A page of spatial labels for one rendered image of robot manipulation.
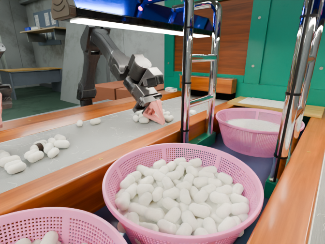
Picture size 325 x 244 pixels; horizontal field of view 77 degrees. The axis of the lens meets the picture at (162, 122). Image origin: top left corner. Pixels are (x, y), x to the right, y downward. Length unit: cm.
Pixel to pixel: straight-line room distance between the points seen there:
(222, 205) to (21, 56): 752
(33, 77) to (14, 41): 206
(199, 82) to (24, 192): 90
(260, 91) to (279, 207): 75
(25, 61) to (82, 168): 734
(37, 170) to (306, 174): 52
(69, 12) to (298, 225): 51
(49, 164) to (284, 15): 97
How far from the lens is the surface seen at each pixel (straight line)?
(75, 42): 483
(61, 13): 51
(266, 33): 105
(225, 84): 103
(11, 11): 776
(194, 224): 33
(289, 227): 33
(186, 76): 53
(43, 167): 52
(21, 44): 771
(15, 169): 51
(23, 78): 575
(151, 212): 34
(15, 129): 73
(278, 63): 103
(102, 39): 85
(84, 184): 41
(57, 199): 40
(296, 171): 46
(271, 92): 103
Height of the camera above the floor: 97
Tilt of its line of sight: 18 degrees down
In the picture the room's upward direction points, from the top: straight up
